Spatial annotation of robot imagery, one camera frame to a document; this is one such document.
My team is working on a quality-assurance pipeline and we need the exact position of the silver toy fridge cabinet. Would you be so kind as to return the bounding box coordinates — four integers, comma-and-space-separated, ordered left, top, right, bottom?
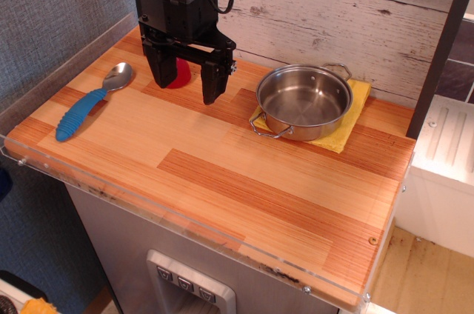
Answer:
67, 186, 338, 313

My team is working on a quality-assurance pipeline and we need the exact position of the red cone-shaped toy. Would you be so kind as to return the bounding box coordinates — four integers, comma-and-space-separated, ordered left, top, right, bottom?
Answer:
167, 58, 192, 89

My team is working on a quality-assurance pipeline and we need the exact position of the blue handled metal spoon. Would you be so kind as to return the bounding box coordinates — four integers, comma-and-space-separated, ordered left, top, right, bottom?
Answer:
56, 62, 133, 141

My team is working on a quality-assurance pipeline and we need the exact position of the yellow sponge cloth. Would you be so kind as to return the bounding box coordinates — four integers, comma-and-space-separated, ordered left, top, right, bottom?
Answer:
249, 80, 371, 153

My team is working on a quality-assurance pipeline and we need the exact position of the clear acrylic table edge guard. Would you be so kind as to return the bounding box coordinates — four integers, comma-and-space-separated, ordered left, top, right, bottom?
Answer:
0, 133, 372, 310

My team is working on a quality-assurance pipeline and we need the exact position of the yellow black object bottom left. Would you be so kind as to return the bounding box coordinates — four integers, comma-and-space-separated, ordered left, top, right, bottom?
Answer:
1, 270, 59, 313

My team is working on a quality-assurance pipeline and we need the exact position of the stainless steel pot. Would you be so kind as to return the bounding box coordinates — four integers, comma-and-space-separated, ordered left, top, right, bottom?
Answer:
250, 63, 353, 141

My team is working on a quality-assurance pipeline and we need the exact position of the dark vertical post right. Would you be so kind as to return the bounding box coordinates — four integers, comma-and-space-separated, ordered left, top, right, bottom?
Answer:
406, 0, 470, 139

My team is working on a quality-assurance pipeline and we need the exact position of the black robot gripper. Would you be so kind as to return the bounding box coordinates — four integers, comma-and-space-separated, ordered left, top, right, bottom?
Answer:
142, 0, 236, 105

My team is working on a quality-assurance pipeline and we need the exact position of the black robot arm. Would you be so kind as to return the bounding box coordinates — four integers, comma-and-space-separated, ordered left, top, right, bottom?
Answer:
136, 0, 236, 105

